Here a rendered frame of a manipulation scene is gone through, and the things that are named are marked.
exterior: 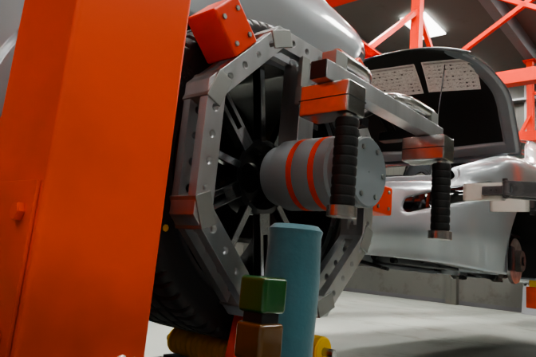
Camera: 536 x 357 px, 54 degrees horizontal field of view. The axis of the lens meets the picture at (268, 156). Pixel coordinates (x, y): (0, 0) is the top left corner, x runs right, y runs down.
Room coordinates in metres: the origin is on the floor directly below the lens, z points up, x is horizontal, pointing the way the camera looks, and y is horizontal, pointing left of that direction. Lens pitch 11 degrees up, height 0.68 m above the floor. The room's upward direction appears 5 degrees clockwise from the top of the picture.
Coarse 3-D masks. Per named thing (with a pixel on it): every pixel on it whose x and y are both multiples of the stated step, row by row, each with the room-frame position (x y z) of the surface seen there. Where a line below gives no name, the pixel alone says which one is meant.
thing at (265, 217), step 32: (256, 96) 1.06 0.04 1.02; (256, 128) 1.07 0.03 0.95; (320, 128) 1.22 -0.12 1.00; (224, 160) 1.00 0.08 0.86; (256, 160) 1.12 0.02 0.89; (224, 192) 1.00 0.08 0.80; (256, 192) 1.13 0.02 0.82; (256, 224) 1.09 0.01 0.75; (320, 224) 1.26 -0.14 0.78; (256, 256) 1.10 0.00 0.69
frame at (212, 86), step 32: (288, 32) 0.95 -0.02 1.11; (224, 64) 0.85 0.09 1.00; (256, 64) 0.89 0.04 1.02; (288, 64) 1.02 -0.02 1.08; (192, 96) 0.83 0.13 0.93; (224, 96) 0.84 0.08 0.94; (192, 128) 0.85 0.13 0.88; (192, 160) 0.82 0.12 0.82; (192, 192) 0.82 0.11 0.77; (192, 224) 0.83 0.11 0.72; (352, 224) 1.23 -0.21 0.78; (224, 256) 0.87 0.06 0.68; (352, 256) 1.16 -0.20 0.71; (224, 288) 0.93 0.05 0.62; (320, 288) 1.15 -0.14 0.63
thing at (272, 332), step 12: (240, 324) 0.61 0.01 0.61; (252, 324) 0.60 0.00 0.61; (264, 324) 0.59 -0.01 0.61; (276, 324) 0.61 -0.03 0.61; (240, 336) 0.61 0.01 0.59; (252, 336) 0.59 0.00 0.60; (264, 336) 0.59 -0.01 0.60; (276, 336) 0.61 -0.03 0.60; (240, 348) 0.61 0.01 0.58; (252, 348) 0.59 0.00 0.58; (264, 348) 0.59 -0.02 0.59; (276, 348) 0.61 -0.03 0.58
